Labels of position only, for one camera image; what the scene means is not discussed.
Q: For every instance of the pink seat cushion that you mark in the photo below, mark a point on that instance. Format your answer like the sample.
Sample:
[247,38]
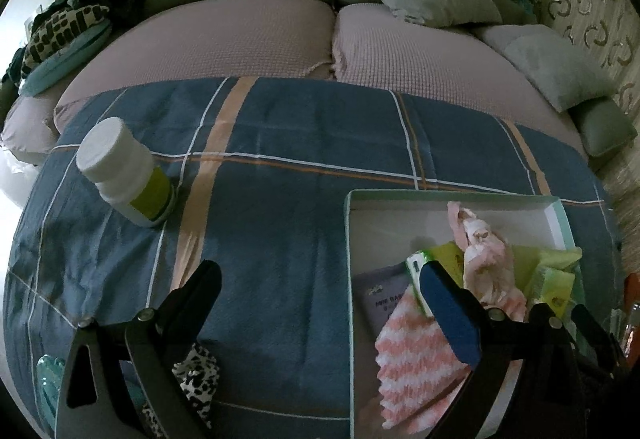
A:
[210,38]
[371,48]

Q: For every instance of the green small carton box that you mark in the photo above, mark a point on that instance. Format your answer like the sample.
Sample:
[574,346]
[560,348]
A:
[414,264]

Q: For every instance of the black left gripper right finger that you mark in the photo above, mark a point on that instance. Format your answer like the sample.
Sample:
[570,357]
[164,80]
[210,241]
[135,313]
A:
[486,340]

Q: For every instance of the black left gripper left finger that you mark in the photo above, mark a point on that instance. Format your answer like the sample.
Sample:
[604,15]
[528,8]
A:
[94,401]

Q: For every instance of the white pill bottle green label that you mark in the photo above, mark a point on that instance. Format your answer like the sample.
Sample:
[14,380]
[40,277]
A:
[125,173]

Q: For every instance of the pink right seat cushion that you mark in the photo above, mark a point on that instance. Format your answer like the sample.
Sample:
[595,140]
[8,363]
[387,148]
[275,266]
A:
[371,48]

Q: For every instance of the pink white striped fuzzy cloth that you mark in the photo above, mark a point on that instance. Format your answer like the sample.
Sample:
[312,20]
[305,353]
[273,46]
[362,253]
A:
[419,373]

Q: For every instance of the teal plastic case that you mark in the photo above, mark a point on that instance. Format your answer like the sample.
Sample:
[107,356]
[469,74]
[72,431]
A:
[50,373]

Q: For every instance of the beige sock with print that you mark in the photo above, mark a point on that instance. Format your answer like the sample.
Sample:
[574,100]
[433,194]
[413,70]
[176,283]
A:
[488,263]

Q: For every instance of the purple booklet in tray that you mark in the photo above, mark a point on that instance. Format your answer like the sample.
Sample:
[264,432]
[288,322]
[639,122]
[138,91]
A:
[378,293]

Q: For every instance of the leopard print scrunchie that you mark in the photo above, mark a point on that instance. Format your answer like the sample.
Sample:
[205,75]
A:
[198,377]

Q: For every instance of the black white patterned cushion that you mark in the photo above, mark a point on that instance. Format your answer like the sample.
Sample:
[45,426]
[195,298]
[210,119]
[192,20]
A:
[63,31]

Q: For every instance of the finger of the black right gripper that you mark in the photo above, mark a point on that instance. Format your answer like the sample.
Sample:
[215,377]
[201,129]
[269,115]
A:
[553,345]
[609,354]

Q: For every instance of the yellow green tissue pack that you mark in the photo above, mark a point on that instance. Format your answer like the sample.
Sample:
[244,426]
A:
[544,275]

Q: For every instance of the green armrest cushion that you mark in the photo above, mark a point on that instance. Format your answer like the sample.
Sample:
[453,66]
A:
[604,128]

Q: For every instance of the pale grey throw pillow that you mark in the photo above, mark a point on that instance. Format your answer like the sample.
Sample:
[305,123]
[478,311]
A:
[565,75]

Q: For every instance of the pink left seat cushion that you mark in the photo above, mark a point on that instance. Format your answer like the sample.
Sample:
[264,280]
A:
[210,38]

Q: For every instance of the blue plaid blanket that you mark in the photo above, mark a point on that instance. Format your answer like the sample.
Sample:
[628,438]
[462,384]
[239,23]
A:
[262,169]

